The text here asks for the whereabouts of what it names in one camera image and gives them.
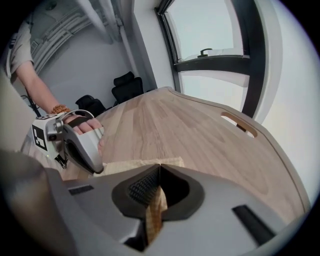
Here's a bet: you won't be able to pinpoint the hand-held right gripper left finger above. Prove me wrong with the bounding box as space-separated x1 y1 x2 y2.
45 163 161 256

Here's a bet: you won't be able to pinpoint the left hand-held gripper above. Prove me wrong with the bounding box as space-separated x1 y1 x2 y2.
30 109 105 175

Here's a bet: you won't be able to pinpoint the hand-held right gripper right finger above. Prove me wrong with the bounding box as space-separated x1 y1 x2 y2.
149 163 287 256

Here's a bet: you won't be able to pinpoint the beige cloth garment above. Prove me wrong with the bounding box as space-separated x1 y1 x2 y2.
93 156 186 245

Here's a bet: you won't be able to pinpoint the person's left forearm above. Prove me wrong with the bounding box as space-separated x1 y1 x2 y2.
15 59 66 115

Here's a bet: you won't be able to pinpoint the person's left hand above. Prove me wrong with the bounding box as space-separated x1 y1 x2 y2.
63 116 105 156

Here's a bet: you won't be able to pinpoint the black office chair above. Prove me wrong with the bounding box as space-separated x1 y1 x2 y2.
74 94 107 118
111 71 145 106

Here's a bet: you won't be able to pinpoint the person's grey shirt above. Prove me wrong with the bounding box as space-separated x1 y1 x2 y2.
0 13 36 153

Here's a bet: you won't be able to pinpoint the white ceiling pipes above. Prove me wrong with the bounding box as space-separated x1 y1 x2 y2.
31 0 123 73

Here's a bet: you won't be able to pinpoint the black-framed hinged window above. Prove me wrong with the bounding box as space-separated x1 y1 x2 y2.
154 0 266 122

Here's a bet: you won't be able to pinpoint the wooden bead bracelet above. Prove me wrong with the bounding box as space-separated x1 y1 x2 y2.
51 104 72 116

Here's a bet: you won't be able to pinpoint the black window handle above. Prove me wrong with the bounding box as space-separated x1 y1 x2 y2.
197 48 213 59

